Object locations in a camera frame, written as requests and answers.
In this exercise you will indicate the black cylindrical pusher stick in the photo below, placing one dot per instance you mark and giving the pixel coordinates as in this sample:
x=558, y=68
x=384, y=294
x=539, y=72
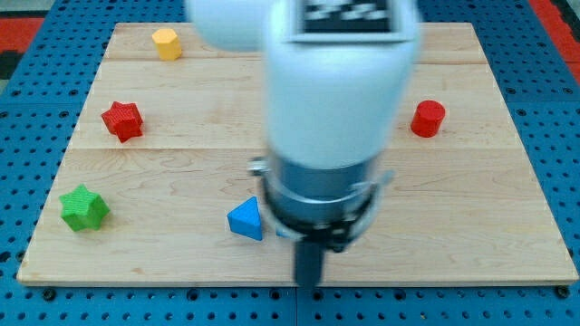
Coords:
x=309, y=262

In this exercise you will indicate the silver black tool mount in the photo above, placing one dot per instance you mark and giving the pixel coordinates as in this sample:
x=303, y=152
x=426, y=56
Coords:
x=331, y=207

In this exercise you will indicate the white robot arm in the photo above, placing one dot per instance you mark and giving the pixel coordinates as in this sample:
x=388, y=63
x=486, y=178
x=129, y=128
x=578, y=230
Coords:
x=335, y=74

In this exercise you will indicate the blue triangle block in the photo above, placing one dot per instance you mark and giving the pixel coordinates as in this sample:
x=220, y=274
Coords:
x=245, y=220

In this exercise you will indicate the red star block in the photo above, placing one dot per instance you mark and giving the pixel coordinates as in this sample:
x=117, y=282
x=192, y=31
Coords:
x=123, y=120

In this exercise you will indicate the green star block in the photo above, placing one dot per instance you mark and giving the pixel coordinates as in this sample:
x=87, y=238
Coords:
x=83, y=209

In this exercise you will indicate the red cylinder block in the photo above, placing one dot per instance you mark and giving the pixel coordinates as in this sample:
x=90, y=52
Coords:
x=427, y=118

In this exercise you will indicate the wooden board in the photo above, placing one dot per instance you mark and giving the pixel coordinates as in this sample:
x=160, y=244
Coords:
x=464, y=207

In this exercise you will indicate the yellow hexagon block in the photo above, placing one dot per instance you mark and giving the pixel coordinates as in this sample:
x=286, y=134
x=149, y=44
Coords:
x=167, y=44

